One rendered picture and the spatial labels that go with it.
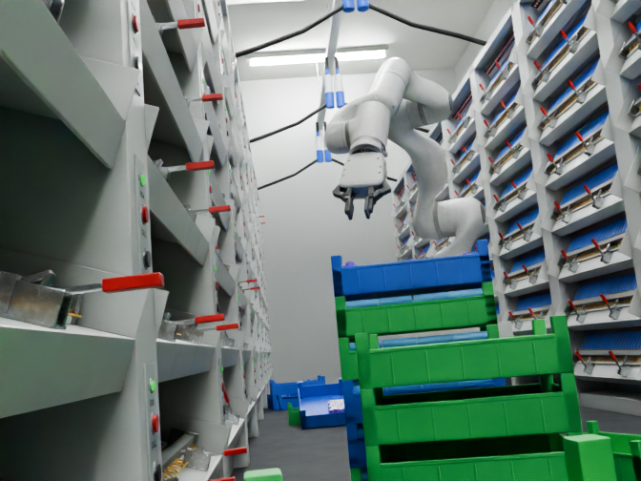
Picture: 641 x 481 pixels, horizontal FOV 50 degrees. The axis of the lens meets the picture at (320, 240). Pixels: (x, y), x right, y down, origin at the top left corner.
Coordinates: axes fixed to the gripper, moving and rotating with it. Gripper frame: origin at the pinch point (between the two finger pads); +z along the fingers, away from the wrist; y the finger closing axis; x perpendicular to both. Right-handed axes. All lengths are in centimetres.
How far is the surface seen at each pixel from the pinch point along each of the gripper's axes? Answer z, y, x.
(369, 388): 53, -12, 19
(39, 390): 84, -9, 79
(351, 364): 35.7, -1.8, -4.5
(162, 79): 28, 11, 58
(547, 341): 46, -37, 20
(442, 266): 18.9, -19.1, 2.8
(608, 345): -40, -60, -123
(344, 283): 22.8, -0.6, 3.6
